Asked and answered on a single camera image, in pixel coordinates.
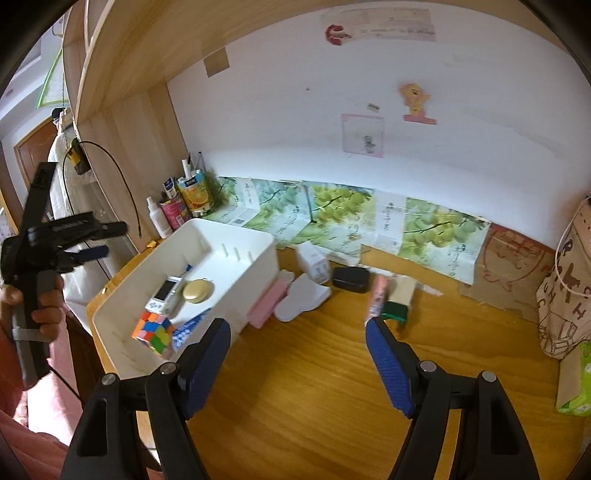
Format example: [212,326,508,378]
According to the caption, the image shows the colourful puzzle cube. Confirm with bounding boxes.
[131,311,175,359]

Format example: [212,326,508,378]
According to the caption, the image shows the white plastic storage bin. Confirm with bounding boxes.
[93,219,279,378]

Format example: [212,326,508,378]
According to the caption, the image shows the person's left hand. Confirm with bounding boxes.
[0,274,68,345]

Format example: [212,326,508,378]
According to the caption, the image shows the black cable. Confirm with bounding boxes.
[75,140,143,239]

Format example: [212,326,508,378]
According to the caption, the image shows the pink sponge block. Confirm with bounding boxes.
[247,278,290,329]

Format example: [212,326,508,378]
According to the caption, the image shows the green bottle with gold cap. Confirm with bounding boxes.
[381,300,410,325]

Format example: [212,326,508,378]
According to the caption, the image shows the cardboard piece with red print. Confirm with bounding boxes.
[459,224,554,323]

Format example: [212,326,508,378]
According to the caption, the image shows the pink item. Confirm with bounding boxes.
[366,274,392,322]

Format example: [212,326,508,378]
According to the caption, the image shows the green tissue pack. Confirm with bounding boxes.
[556,342,591,417]

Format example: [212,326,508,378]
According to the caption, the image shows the white power adapter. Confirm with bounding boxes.
[295,241,331,284]

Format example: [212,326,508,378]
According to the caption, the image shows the blue printed card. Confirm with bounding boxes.
[172,309,211,352]

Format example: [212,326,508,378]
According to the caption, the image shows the white spray bottle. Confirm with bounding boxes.
[146,196,173,239]

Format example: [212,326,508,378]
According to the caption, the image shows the black rectangular case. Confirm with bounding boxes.
[332,266,370,293]

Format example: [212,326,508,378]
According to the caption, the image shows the round gold compact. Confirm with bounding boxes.
[182,278,214,304]

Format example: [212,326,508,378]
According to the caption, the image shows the pink can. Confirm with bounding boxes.
[159,194,191,231]

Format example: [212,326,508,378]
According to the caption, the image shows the white foam shape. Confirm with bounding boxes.
[273,273,332,322]

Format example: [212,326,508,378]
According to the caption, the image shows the patterned canvas bag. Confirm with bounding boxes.
[536,198,591,360]

